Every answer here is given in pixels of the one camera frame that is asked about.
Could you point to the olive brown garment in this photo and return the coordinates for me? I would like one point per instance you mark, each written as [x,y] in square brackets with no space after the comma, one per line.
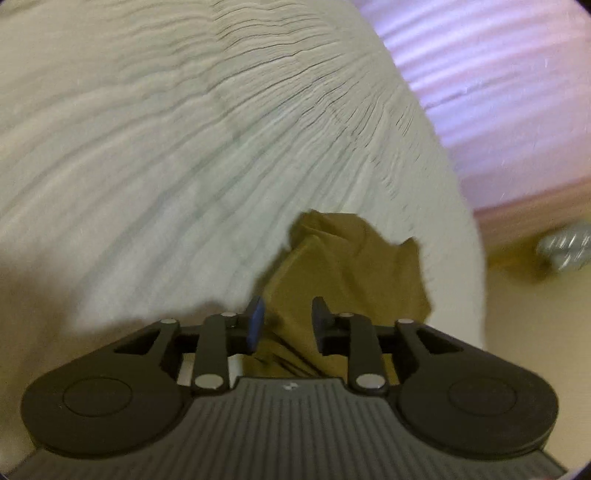
[341,272]

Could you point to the white wrinkled bed sheet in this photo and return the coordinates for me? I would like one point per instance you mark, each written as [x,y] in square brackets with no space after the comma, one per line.
[184,161]

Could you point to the grey shoe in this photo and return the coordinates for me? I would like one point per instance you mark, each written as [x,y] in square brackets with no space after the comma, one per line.
[565,249]

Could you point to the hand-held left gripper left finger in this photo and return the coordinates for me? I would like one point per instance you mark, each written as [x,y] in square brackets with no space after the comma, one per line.
[255,323]

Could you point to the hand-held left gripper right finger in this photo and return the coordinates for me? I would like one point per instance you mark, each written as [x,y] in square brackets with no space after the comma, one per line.
[319,318]

